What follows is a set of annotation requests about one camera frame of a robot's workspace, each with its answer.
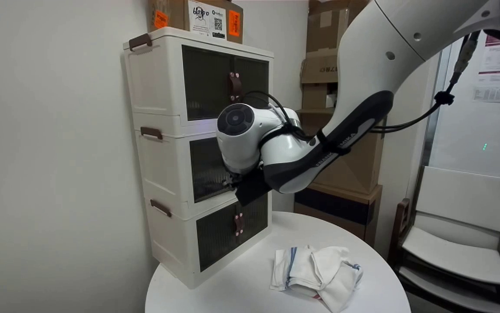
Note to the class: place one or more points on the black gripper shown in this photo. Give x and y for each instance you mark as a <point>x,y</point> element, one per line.
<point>255,188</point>

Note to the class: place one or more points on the dark translucent cabinet door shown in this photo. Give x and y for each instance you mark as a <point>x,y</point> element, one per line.
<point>216,237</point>
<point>255,218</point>
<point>208,167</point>
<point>256,79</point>
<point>208,80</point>

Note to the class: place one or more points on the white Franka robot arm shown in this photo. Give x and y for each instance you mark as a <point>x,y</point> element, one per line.
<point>378,63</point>

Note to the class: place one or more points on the white stackable storage cabinet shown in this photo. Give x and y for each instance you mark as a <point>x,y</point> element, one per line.
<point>175,244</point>
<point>166,167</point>
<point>157,80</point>

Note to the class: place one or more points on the cardboard box with dark band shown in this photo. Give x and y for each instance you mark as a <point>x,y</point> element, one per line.
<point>334,209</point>

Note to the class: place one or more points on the white cloth with blue stripe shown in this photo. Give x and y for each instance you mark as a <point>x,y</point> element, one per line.
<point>321,275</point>

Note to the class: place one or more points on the plain tall cardboard box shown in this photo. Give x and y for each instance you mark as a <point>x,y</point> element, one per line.
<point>326,28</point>

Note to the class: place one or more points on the cardboard box with orange stickers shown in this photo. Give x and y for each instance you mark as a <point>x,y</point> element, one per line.
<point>175,14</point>

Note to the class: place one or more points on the white chair with dark frame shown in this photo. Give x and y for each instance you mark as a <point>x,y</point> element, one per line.
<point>459,254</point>

